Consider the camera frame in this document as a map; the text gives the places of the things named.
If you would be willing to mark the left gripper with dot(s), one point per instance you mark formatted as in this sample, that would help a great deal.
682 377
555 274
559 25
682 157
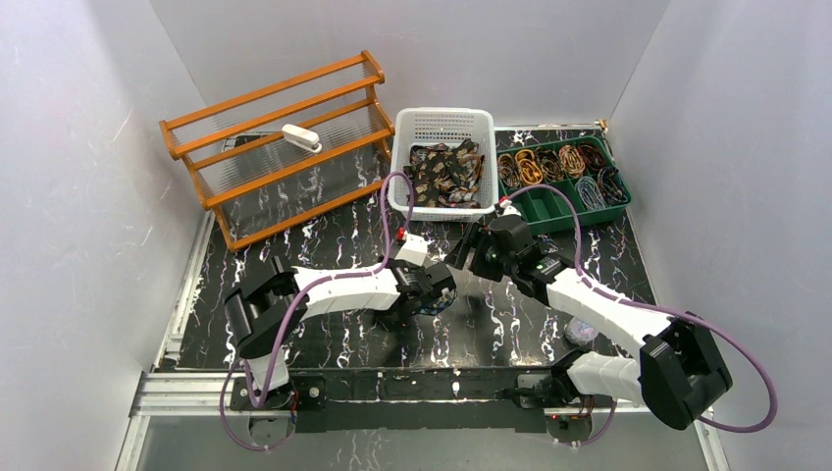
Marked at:
440 286

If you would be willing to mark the rolled orange brown tie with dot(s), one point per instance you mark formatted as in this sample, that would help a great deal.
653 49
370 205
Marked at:
571 161

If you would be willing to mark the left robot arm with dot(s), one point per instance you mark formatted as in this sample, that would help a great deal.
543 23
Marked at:
263 311

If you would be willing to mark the rolled dark navy tie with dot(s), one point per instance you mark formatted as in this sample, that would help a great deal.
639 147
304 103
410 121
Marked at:
611 187

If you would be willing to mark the rolled yellow tie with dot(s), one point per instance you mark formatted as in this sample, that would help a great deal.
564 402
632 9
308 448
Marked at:
528 168

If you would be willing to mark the blue floral tie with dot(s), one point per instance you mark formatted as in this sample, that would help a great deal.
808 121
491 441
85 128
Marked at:
435 307

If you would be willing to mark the clear round tape roll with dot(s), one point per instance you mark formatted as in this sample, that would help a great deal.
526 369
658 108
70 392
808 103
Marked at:
580 333

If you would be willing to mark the dark brown patterned tie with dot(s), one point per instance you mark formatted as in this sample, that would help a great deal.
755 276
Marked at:
446 176

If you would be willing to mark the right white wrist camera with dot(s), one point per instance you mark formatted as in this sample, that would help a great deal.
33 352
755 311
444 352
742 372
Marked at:
506 208

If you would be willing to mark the white plastic basket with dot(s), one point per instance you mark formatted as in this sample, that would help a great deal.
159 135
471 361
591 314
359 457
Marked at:
429 126

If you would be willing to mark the rolled light blue tie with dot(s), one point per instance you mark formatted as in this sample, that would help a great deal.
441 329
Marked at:
590 194

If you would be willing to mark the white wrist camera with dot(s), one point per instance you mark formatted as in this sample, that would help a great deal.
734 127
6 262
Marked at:
506 208
412 249

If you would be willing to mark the green divided tray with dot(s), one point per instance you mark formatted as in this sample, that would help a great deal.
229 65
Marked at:
551 207

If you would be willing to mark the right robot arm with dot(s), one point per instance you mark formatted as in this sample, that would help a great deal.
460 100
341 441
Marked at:
672 366

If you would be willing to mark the rolled dark brown tie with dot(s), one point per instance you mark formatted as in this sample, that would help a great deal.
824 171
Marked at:
550 165

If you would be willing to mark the rolled multicolour tie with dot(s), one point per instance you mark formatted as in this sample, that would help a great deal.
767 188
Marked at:
507 171

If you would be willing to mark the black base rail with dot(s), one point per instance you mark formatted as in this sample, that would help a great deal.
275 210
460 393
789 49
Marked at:
519 399

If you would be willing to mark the orange wooden rack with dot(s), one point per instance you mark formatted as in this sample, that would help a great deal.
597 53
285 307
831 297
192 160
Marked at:
256 183

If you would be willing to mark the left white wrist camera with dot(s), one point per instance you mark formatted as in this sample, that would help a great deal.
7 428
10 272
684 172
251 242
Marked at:
412 249

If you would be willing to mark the white stapler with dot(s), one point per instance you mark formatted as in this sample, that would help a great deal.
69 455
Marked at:
303 138

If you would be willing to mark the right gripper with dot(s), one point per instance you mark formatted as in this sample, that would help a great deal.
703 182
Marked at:
475 245

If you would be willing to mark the rolled dark red tie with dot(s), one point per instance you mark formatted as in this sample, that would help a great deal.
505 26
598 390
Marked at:
593 157

